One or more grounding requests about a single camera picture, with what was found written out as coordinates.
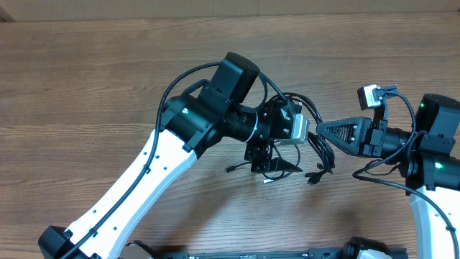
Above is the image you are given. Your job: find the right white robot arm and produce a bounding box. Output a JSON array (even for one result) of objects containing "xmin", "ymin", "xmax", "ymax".
[{"xmin": 316, "ymin": 90, "xmax": 459, "ymax": 258}]

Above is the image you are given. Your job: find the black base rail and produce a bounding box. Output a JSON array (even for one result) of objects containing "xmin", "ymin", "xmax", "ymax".
[{"xmin": 124, "ymin": 236, "xmax": 409, "ymax": 259}]

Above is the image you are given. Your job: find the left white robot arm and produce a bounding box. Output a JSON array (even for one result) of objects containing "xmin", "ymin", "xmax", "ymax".
[{"xmin": 38, "ymin": 53, "xmax": 308, "ymax": 258}]

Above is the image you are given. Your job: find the thick black usb cable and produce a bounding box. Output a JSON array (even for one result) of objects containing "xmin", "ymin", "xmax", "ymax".
[{"xmin": 267, "ymin": 92, "xmax": 337, "ymax": 186}]

